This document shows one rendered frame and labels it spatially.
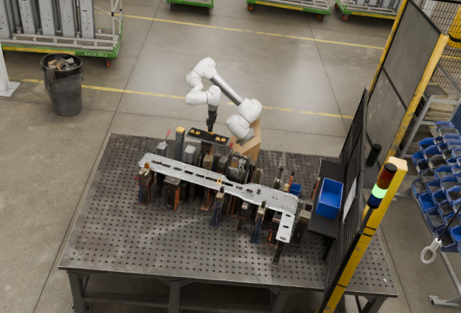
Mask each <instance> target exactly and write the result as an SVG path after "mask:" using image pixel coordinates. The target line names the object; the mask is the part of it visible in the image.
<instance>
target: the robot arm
mask: <svg viewBox="0 0 461 313"><path fill-rule="evenodd" d="M203 79H206V80H210V81H211V82H212V83H213V84H214V86H211V87H210V89H209V90H208V91H205V92H201V90H202V89H203V85H202V83H201V81H202V80H203ZM186 81H187V84H188V85H189V86H190V87H192V88H193V89H192V90H191V91H190V93H188V94H187V95H186V97H185V101H186V103H187V104H188V105H191V106H198V105H203V104H208V113H209V114H208V117H206V125H207V126H208V132H212V131H213V125H214V123H215V120H216V118H217V114H218V113H217V109H218V106H219V102H220V98H221V92H222V93H223V94H225V96H226V97H228V98H229V99H230V100H231V101H232V102H233V103H234V104H235V105H236V106H237V110H238V111H239V114H238V115H231V116H230V117H229V118H228V119H227V120H226V125H227V127H228V129H229V130H230V131H231V132H232V134H234V135H235V136H236V137H237V138H238V140H236V143H240V146H243V145H244V144H245V143H246V142H248V141H249V140H251V139H252V138H254V137H255V134H254V127H253V126H251V127H250V128H249V126H250V124H251V123H252V122H253V121H254V120H255V119H256V118H257V117H258V116H259V114H260V112H261V109H262V105H261V103H260V102H259V101H258V100H256V99H251V100H249V99H248V98H243V97H242V96H241V95H240V94H238V92H236V90H235V89H234V88H233V87H232V86H231V85H230V84H229V83H228V82H227V81H225V80H224V79H223V78H222V77H221V76H220V75H219V74H218V73H217V71H216V69H215V61H214V60H213V59H211V58H209V57H207V58H204V59H203V60H201V61H200V62H199V63H198V64H197V65H196V66H195V67H194V69H193V70H192V71H191V72H190V74H188V75H187V77H186Z"/></svg>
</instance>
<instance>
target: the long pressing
mask: <svg viewBox="0 0 461 313"><path fill-rule="evenodd" d="M152 161H156V162H159V164H155V163H151V162H152ZM160 161H161V162H162V165H160ZM145 162H148V163H149V164H150V168H152V171H155V172H159V173H161V174H166V175H169V176H173V177H176V178H179V179H182V180H184V181H189V182H191V183H195V184H198V185H201V186H205V187H208V188H211V189H215V190H217V191H219V190H220V186H221V185H223V186H225V189H224V191H225V193H227V194H231V195H234V196H238V197H240V198H241V199H243V200H244V201H246V202H250V203H252V204H255V205H259V206H260V205H261V202H262V200H263V199H266V200H267V203H266V208H268V209H273V210H275V211H279V212H282V213H283V212H285V213H290V214H292V215H294V214H295V213H296V208H297V205H298V196H296V195H293V194H289V193H286V192H282V191H279V190H277V189H272V188H270V187H266V186H263V185H259V184H256V183H249V184H246V185H242V184H239V183H235V182H232V181H229V180H228V179H227V178H226V177H225V175H223V174H219V173H216V172H212V171H209V170H205V169H202V168H200V167H196V166H193V165H189V164H186V163H182V162H180V161H175V160H172V159H168V158H165V157H163V156H159V155H156V154H152V153H146V154H144V156H143V157H142V159H141V160H140V161H139V162H138V166H139V167H143V166H144V164H145ZM163 164H165V165H170V166H171V167H165V166H163ZM174 167H177V168H179V169H181V171H178V170H174ZM185 171H188V172H193V174H188V173H185ZM196 174H199V175H202V176H204V178H201V177H198V176H196ZM206 177H209V178H213V179H215V180H218V178H223V180H222V182H225V183H229V184H232V185H233V186H232V187H231V186H228V185H224V184H220V185H216V182H215V181H210V180H208V179H206ZM236 186H239V187H243V189H237V188H236ZM247 189H249V190H252V193H251V192H247V191H246V190H247ZM258 189H260V190H261V194H259V195H258V194H257V190H258ZM273 197H274V198H273ZM276 198H277V199H276Z"/></svg>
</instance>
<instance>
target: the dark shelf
mask: <svg viewBox="0 0 461 313"><path fill-rule="evenodd" d="M344 168H345V165H341V164H338V163H334V162H330V161H326V160H324V159H322V160H321V162H320V169H319V173H318V177H319V178H320V182H319V184H318V187H317V190H316V193H315V195H314V203H313V207H312V210H311V217H310V221H309V228H308V232H310V233H314V234H316V235H321V236H323V237H327V238H330V239H332V240H337V238H338V227H339V220H340V209H339V211H338V214H337V216H336V217H335V219H332V218H328V217H326V216H321V215H319V214H316V206H317V203H318V197H319V193H320V188H321V186H322V183H323V180H324V178H328V179H331V180H334V181H337V182H340V183H343V181H344Z"/></svg>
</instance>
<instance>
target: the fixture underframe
mask: <svg viewBox="0 0 461 313"><path fill-rule="evenodd" d="M66 273H68V276H69V283H70V287H71V294H72V296H73V303H72V306H71V309H70V312H69V313H90V311H91V306H92V304H93V302H98V303H115V304H124V305H141V306H150V307H159V308H165V309H164V313H183V309H185V310H202V311H211V312H228V313H316V310H317V309H314V308H286V307H284V306H285V303H286V301H287V298H288V296H290V295H293V294H296V293H297V292H300V291H302V290H293V289H285V288H269V287H260V286H248V287H257V288H268V289H269V290H270V297H271V306H268V305H251V304H243V303H226V302H217V301H201V300H192V299H181V298H180V288H181V287H183V286H185V285H188V284H190V283H192V282H200V283H211V282H202V281H187V280H178V279H162V278H157V279H159V280H161V281H162V282H163V283H165V284H167V285H168V286H170V291H169V298H166V297H149V296H141V295H132V294H115V293H106V292H90V291H85V290H86V285H87V283H88V279H89V277H90V274H101V275H113V274H104V273H88V272H80V271H71V270H67V271H66ZM116 276H125V277H138V276H129V275H116ZM141 278H153V277H141ZM215 284H224V285H232V286H244V285H235V284H227V283H215ZM346 295H355V299H356V302H357V307H358V310H359V313H377V312H378V311H379V309H380V307H381V306H382V304H383V302H384V301H385V300H388V298H387V297H375V296H366V295H358V294H346ZM364 297H365V298H366V299H367V300H368V302H367V303H366V301H365V298H364Z"/></svg>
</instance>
